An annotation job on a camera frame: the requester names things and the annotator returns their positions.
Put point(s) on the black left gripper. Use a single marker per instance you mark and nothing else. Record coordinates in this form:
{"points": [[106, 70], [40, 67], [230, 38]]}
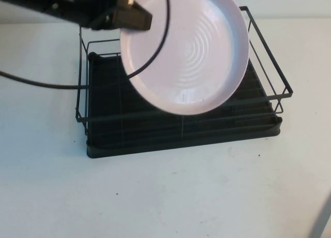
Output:
{"points": [[101, 10]]}

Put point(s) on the pink round plate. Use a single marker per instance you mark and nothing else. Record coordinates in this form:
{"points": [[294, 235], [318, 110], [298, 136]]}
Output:
{"points": [[194, 54]]}

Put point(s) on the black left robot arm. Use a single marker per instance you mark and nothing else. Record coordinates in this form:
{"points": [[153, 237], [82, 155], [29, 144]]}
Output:
{"points": [[38, 2]]}

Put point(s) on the black plastic drip tray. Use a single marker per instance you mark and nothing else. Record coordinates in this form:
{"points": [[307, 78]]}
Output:
{"points": [[103, 106]]}

